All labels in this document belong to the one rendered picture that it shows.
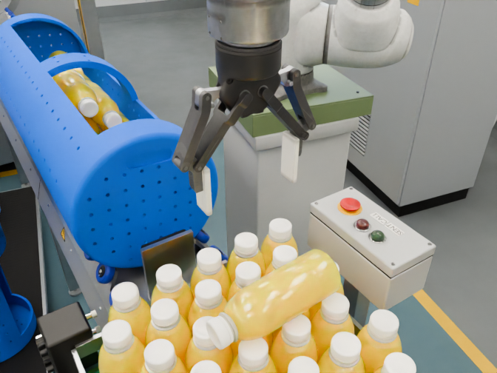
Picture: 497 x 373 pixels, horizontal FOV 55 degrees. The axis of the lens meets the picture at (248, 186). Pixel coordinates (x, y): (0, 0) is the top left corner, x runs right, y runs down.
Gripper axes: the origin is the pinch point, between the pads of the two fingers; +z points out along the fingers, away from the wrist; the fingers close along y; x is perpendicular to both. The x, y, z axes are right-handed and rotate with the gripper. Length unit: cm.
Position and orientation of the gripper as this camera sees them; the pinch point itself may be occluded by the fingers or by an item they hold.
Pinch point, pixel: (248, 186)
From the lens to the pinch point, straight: 64.9
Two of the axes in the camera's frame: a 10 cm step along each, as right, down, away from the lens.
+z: 0.0, 8.2, 5.7
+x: 5.4, 4.8, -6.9
